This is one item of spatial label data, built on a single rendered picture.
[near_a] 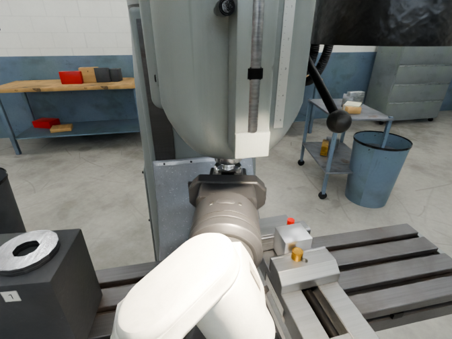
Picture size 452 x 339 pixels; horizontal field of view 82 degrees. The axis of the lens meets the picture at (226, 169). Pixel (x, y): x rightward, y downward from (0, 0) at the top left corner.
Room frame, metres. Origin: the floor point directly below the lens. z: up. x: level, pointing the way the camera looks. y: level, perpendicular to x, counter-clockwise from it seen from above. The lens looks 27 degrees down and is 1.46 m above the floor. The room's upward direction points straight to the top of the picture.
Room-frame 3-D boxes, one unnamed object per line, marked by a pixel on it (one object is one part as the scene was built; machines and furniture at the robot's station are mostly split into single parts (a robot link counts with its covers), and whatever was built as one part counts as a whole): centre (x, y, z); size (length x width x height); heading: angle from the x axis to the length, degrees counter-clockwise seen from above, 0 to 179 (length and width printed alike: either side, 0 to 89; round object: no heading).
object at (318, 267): (0.37, -0.16, 1.05); 0.12 x 0.06 x 0.04; 104
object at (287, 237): (0.42, -0.14, 1.07); 0.06 x 0.05 x 0.06; 104
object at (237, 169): (0.39, 0.00, 1.26); 0.05 x 0.05 x 0.01
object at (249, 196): (0.30, 0.00, 1.24); 0.13 x 0.12 x 0.10; 88
